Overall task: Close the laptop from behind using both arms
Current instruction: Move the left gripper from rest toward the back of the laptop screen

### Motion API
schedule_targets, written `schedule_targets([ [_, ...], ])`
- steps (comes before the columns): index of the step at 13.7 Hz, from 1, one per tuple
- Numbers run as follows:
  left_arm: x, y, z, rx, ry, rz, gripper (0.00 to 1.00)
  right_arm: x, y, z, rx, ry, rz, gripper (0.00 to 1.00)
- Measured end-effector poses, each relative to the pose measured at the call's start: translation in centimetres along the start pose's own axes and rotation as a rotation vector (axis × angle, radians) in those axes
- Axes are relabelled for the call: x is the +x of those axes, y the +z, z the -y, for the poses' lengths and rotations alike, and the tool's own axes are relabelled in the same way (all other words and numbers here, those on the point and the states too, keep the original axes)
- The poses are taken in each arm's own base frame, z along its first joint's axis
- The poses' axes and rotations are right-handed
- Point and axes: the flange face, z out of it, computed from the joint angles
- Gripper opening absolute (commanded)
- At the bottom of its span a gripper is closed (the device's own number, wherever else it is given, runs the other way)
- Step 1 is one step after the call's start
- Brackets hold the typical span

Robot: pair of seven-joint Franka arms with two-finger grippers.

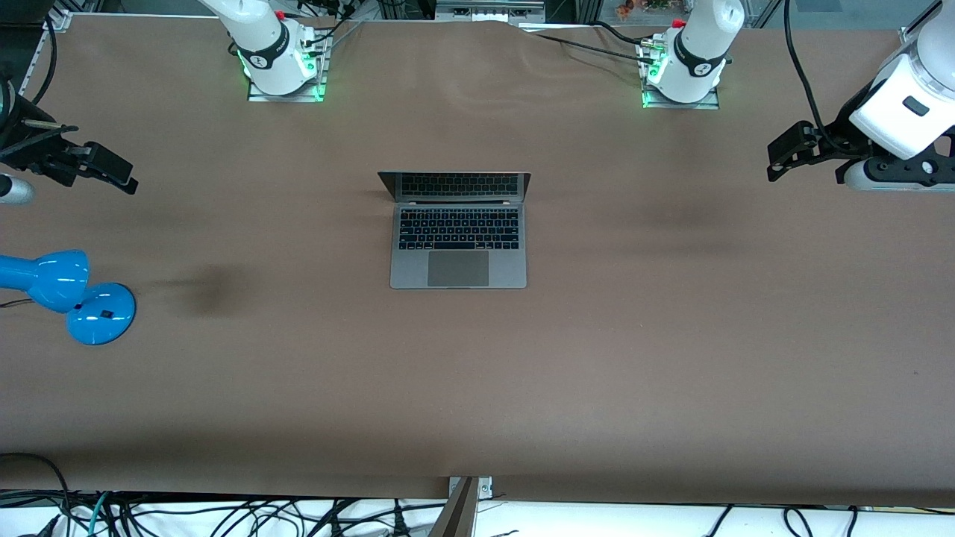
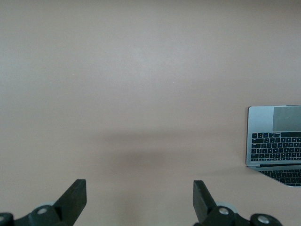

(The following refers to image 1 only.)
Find grey laptop with black keyboard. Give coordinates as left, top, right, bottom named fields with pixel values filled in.
left=378, top=171, right=533, bottom=290

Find blue desk lamp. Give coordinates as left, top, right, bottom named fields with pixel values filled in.
left=0, top=249, right=137, bottom=346

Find grey metal box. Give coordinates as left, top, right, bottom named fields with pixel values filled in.
left=435, top=0, right=547, bottom=23

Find brown table cover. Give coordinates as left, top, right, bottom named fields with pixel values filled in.
left=0, top=15, right=955, bottom=508

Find white sheet under cover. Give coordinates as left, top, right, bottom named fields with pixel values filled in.
left=0, top=489, right=955, bottom=537

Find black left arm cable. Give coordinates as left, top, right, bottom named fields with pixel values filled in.
left=783, top=0, right=830, bottom=136

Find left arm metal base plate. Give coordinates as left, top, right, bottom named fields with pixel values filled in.
left=640, top=41, right=721, bottom=110

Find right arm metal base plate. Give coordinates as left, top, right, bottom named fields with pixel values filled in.
left=248, top=34, right=329, bottom=103

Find short black base cable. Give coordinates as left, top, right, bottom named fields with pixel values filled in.
left=593, top=20, right=651, bottom=49

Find long black base cable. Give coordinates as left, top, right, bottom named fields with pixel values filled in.
left=522, top=30, right=661, bottom=68

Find black cables at right base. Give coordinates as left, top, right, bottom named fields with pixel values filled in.
left=298, top=0, right=366, bottom=53

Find black looped floor cable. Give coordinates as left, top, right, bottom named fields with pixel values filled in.
left=0, top=452, right=72, bottom=523

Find teal cable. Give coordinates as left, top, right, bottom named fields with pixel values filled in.
left=88, top=491, right=111, bottom=537

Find tangled black cables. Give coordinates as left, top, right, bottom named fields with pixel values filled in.
left=45, top=492, right=448, bottom=537

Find small metal bracket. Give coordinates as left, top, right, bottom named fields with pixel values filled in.
left=448, top=476, right=493, bottom=500

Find dark metal post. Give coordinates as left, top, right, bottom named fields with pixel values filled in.
left=429, top=477, right=480, bottom=537

